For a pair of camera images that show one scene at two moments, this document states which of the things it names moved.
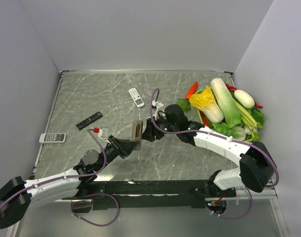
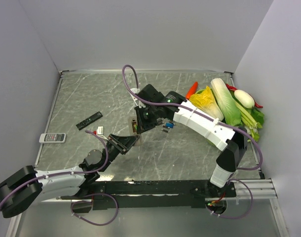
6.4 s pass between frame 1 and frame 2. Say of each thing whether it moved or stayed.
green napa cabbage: stayed
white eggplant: stayed
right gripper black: moved
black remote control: stayed
